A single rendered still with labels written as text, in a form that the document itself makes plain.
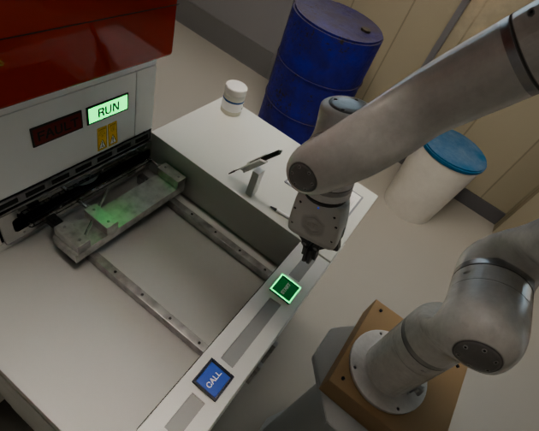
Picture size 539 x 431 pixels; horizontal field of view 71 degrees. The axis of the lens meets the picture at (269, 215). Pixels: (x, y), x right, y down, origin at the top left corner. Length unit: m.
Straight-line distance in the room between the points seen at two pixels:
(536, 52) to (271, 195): 0.74
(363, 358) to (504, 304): 0.42
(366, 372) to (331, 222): 0.42
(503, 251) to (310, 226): 0.31
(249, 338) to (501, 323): 0.45
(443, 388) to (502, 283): 0.45
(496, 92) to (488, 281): 0.30
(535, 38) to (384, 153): 0.18
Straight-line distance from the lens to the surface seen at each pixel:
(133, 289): 0.96
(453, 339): 0.64
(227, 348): 0.79
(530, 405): 2.63
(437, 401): 1.04
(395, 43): 3.14
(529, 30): 0.48
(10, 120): 0.87
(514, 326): 0.64
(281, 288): 0.88
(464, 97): 0.49
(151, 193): 1.10
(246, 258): 1.04
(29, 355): 0.95
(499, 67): 0.48
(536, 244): 0.62
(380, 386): 0.95
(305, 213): 0.68
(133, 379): 0.91
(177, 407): 0.75
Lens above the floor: 1.68
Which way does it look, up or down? 46 degrees down
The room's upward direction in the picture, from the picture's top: 24 degrees clockwise
